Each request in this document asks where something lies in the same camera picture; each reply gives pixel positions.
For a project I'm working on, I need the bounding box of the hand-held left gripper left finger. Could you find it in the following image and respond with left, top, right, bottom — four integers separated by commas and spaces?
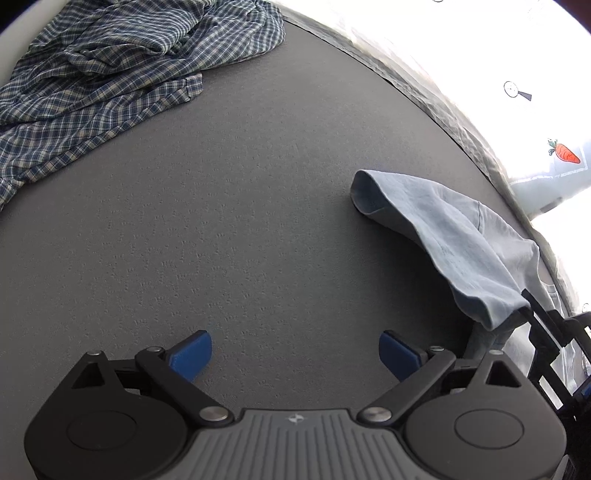
44, 330, 236, 428

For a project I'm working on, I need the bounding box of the blue plaid shirt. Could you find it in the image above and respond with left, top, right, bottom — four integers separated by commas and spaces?
0, 0, 287, 210

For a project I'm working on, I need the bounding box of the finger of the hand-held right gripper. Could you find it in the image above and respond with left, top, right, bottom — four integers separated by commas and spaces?
521, 288, 570, 384

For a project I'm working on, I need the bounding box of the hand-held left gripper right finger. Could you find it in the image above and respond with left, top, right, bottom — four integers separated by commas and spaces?
356, 330, 548, 426

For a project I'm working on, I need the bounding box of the light blue t-shirt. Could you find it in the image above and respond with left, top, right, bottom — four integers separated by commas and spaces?
350, 169, 591, 407

